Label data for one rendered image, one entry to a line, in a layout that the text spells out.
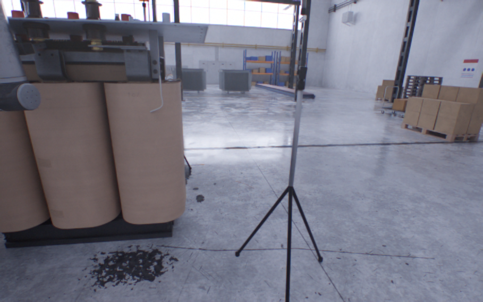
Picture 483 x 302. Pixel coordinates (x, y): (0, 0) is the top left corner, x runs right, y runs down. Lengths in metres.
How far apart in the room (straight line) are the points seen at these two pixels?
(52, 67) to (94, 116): 0.31
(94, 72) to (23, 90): 0.49
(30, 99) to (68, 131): 0.39
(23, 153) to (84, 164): 0.37
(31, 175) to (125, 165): 0.59
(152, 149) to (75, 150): 0.41
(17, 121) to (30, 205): 0.51
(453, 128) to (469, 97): 0.72
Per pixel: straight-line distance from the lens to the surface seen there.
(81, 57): 1.60
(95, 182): 1.67
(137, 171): 1.54
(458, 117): 6.15
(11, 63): 1.25
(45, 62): 1.62
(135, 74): 1.46
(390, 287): 1.78
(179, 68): 9.77
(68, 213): 1.80
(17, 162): 1.84
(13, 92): 1.24
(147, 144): 1.47
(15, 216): 1.96
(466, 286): 2.06
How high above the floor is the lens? 1.15
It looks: 18 degrees down
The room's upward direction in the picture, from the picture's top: 2 degrees clockwise
